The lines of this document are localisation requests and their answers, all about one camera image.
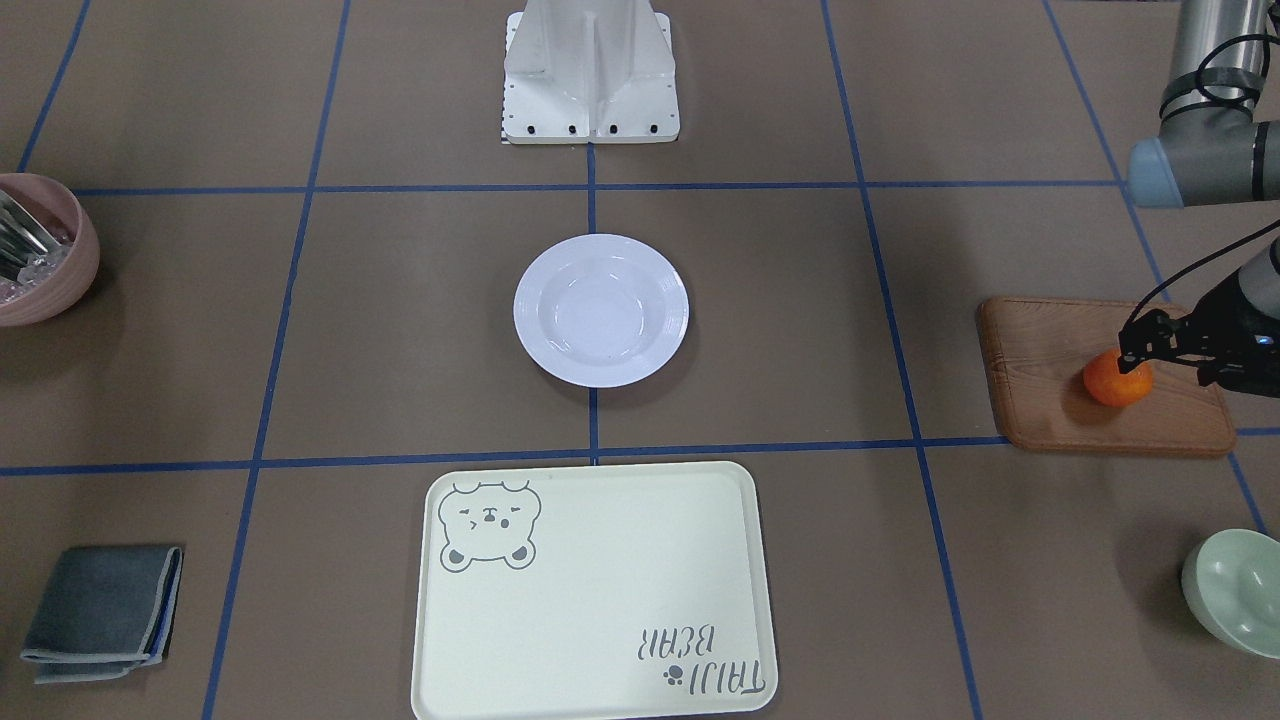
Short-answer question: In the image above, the orange mandarin fruit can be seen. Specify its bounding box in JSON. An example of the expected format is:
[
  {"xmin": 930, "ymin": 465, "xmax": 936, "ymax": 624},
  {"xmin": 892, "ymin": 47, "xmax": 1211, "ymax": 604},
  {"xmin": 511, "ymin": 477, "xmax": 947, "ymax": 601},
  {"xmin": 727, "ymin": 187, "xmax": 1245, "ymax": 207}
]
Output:
[{"xmin": 1082, "ymin": 347, "xmax": 1155, "ymax": 407}]

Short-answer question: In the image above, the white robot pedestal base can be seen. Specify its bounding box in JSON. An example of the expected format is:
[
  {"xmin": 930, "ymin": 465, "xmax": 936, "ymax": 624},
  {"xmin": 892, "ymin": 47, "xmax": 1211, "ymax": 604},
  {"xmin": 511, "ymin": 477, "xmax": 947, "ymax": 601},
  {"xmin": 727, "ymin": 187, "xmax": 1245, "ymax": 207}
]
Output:
[{"xmin": 500, "ymin": 1, "xmax": 681, "ymax": 145}]

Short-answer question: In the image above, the cream bear print tray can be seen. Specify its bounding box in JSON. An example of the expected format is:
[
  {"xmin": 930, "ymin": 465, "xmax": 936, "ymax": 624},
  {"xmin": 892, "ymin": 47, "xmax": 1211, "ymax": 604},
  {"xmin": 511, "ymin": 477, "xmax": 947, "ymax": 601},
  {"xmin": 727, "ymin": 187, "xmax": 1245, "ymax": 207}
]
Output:
[{"xmin": 410, "ymin": 461, "xmax": 780, "ymax": 719}]

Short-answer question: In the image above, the brown wooden tray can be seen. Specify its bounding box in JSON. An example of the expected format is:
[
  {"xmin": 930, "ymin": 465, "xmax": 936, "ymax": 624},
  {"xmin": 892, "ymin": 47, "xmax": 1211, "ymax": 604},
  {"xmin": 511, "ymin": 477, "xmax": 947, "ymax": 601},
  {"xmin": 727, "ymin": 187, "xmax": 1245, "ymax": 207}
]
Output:
[{"xmin": 975, "ymin": 296, "xmax": 1236, "ymax": 457}]

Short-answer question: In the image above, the light green bowl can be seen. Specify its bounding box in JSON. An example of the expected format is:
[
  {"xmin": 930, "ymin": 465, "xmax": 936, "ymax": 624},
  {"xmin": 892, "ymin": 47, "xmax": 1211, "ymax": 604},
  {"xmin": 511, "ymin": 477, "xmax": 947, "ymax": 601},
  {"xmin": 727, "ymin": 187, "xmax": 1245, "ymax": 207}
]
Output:
[{"xmin": 1180, "ymin": 529, "xmax": 1279, "ymax": 660}]

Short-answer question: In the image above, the white round plate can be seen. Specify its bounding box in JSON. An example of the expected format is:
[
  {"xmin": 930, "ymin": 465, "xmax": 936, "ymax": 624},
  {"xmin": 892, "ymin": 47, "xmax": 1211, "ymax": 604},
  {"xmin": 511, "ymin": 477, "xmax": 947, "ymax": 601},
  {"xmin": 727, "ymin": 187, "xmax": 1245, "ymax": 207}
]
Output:
[{"xmin": 512, "ymin": 233, "xmax": 692, "ymax": 389}]

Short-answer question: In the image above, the pink bowl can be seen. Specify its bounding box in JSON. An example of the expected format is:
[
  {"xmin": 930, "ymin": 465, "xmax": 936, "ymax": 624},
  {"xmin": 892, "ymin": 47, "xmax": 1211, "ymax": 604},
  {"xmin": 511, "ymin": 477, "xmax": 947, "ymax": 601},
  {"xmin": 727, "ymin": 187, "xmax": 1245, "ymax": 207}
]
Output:
[{"xmin": 1, "ymin": 173, "xmax": 100, "ymax": 328}]

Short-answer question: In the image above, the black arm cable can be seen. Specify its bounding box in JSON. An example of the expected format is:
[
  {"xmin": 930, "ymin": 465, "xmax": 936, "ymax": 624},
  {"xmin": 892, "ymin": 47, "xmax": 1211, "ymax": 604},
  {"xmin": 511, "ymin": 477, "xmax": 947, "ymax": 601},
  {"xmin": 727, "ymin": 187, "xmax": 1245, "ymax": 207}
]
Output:
[{"xmin": 1120, "ymin": 35, "xmax": 1280, "ymax": 341}]

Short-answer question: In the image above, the metal scoop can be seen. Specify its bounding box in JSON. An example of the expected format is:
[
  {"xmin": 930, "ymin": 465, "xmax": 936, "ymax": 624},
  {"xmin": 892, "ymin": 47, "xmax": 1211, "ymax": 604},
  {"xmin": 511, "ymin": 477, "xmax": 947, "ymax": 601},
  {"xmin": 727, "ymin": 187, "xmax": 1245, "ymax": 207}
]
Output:
[{"xmin": 1, "ymin": 191, "xmax": 70, "ymax": 290}]

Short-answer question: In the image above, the folded grey cloth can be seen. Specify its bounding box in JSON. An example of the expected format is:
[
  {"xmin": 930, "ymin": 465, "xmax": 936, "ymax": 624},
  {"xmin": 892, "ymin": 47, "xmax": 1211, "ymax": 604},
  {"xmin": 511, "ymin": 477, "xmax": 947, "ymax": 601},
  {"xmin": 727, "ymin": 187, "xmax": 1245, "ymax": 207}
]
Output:
[{"xmin": 20, "ymin": 544, "xmax": 184, "ymax": 685}]

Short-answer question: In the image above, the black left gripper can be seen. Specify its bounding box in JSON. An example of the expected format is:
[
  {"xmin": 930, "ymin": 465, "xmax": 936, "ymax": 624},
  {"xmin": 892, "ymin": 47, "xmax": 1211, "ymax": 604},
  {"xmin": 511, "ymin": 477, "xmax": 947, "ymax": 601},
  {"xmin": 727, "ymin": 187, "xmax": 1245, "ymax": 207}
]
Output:
[{"xmin": 1117, "ymin": 263, "xmax": 1279, "ymax": 398}]

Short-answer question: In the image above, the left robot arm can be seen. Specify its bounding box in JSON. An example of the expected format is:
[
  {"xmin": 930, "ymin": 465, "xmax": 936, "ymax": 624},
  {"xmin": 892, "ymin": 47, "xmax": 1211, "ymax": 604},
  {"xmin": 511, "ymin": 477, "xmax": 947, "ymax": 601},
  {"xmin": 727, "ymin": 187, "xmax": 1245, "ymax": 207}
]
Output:
[{"xmin": 1117, "ymin": 1, "xmax": 1279, "ymax": 397}]

